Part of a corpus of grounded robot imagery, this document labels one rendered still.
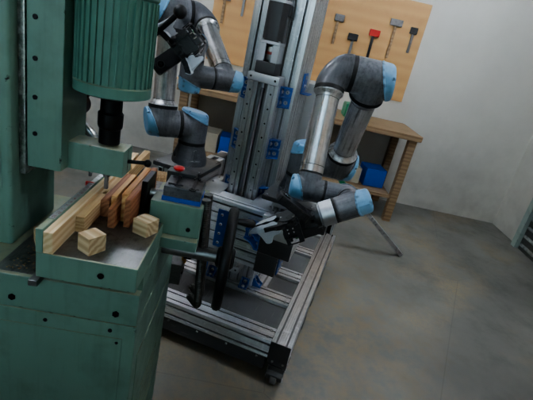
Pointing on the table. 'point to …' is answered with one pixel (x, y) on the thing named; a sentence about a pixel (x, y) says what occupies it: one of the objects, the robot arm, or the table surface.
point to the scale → (74, 198)
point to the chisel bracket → (98, 156)
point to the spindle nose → (110, 122)
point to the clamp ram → (147, 191)
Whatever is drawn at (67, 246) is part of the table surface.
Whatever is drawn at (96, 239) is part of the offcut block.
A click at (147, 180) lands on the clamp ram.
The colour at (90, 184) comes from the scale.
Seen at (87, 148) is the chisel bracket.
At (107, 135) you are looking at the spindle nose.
